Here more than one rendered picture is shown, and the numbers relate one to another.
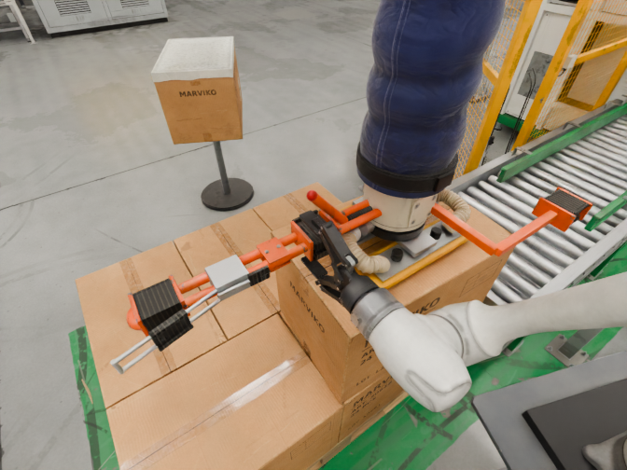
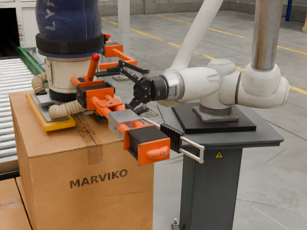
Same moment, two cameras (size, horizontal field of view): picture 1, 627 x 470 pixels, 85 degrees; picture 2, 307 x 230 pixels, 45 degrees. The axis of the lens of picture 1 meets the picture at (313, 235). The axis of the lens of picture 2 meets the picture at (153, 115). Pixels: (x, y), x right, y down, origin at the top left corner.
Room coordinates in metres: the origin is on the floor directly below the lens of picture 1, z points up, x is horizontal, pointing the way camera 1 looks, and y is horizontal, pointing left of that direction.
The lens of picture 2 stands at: (0.28, 1.00, 1.46)
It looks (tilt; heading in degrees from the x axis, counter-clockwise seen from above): 22 degrees down; 276
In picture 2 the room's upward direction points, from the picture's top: 1 degrees clockwise
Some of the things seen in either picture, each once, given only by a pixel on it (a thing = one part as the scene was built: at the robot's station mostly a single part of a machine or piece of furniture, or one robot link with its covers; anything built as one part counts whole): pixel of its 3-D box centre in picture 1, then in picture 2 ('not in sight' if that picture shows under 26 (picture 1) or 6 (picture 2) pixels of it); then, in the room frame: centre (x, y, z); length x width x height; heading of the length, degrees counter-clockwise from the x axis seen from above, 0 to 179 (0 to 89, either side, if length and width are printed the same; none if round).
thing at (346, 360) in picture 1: (383, 278); (76, 157); (0.71, -0.23, 0.74); 0.60 x 0.40 x 0.40; 121
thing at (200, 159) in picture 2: (201, 313); (159, 128); (0.35, 0.21, 1.09); 0.31 x 0.03 x 0.05; 136
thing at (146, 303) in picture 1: (160, 304); (146, 143); (0.37, 0.29, 1.09); 0.08 x 0.07 x 0.05; 124
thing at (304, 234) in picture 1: (315, 234); (96, 94); (0.56, -0.01, 1.09); 0.10 x 0.08 x 0.06; 34
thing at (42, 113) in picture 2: not in sight; (47, 104); (0.78, -0.16, 0.99); 0.34 x 0.10 x 0.05; 124
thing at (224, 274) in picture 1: (228, 277); (124, 123); (0.44, 0.17, 1.09); 0.07 x 0.07 x 0.04; 34
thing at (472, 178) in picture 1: (524, 158); not in sight; (1.85, -1.30, 0.50); 2.31 x 0.05 x 0.19; 124
